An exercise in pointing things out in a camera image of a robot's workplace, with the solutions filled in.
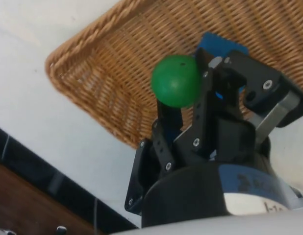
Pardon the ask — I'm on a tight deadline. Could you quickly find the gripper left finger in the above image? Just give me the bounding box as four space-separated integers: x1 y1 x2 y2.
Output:
124 98 184 216

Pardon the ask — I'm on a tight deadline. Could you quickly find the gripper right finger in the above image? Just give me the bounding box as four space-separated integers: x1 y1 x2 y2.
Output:
173 47 302 167

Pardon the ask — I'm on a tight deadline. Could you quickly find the blue block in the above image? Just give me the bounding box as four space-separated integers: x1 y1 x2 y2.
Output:
196 31 249 60

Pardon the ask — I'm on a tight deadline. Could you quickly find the green ball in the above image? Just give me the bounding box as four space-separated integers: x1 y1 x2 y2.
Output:
151 54 204 109

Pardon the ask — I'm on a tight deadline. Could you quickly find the wicker basket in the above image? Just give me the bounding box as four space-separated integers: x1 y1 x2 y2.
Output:
44 0 303 150

